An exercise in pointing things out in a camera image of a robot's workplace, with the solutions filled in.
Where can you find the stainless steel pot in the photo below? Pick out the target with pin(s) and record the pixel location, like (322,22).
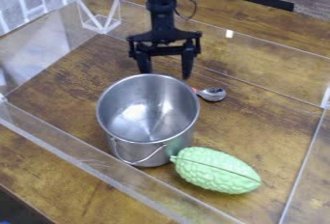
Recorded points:
(147,112)

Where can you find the orange handled metal spoon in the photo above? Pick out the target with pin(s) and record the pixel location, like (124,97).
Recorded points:
(211,93)

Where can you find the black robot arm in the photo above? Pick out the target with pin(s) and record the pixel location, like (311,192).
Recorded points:
(164,40)

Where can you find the clear acrylic enclosure wall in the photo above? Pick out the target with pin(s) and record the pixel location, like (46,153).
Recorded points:
(271,122)

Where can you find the green bitter melon toy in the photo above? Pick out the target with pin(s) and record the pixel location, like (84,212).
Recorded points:
(215,171)

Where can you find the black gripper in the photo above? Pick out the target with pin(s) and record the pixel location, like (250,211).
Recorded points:
(164,40)

